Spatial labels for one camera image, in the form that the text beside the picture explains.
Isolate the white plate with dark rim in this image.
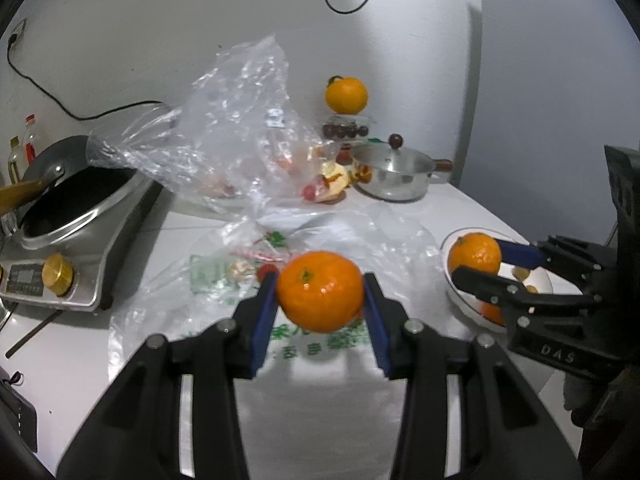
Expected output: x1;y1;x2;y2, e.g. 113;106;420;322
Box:
440;227;553;333

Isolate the oil bottle with gold cap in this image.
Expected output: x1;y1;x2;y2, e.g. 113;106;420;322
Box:
7;136;23;183

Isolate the black box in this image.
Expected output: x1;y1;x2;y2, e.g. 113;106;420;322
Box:
0;365;38;453

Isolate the clear box of dark fruit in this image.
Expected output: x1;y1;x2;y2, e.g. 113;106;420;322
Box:
320;112;377;140

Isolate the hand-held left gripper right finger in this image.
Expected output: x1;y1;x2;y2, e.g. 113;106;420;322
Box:
362;272;583;480

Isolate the black wok with wooden handle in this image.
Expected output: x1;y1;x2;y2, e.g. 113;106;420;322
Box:
0;135;101;216

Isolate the crumpled clear plastic bag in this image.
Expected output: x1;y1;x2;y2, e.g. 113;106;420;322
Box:
86;34;351;221

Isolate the steel saucepan with wooden handle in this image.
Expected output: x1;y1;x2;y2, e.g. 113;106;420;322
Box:
356;157;453;203

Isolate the silver induction cooker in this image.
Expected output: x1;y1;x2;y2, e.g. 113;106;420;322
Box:
0;166;165;312

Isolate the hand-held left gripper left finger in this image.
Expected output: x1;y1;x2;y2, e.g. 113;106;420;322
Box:
55;272;280;480

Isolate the bottle with red cap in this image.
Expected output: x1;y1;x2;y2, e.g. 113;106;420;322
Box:
22;114;41;166

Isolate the orange peel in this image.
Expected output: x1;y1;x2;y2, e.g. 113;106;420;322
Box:
312;160;352;206

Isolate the tangerine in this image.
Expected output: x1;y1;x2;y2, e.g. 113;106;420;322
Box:
480;301;507;326
447;232;502;276
276;251;365;333

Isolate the dark stick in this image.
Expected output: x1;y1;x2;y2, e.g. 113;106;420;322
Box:
5;310;63;358

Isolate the large orange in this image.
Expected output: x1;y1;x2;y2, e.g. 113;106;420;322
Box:
325;76;369;115

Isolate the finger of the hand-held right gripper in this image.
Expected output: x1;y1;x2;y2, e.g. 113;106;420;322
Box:
500;235;618;288
452;266;601;328

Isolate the saucepan lid with wooden knob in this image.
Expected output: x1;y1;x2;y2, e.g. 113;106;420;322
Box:
354;133;435;175

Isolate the green-printed plastic bag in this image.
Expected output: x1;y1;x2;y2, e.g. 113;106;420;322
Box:
107;209;446;386

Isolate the grey refrigerator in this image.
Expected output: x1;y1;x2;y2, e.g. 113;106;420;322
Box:
477;0;640;256

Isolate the black cooker power cable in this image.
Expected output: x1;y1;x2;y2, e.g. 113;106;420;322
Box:
6;40;168;122

